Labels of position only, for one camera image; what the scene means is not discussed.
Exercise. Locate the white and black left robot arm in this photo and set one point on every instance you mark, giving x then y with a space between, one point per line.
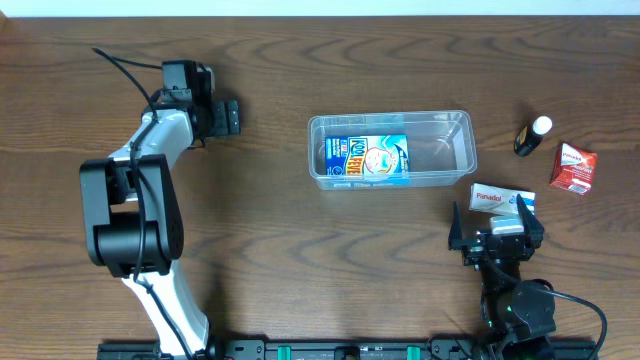
133 225

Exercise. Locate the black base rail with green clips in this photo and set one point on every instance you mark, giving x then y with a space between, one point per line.
439 348

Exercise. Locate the blue fever patch box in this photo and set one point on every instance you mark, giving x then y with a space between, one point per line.
367 156

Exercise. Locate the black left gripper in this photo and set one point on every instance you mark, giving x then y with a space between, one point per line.
226 118

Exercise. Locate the dark bottle with white cap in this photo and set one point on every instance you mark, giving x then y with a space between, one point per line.
532 135

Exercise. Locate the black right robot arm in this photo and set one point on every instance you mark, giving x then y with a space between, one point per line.
520 313

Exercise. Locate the clear plastic container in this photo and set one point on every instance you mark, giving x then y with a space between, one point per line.
441 147

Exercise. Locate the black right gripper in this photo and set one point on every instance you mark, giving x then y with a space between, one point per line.
496 245

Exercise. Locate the red Panadol box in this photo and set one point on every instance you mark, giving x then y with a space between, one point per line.
574 169

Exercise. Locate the white Panadol box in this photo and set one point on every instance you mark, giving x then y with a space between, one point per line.
499 201

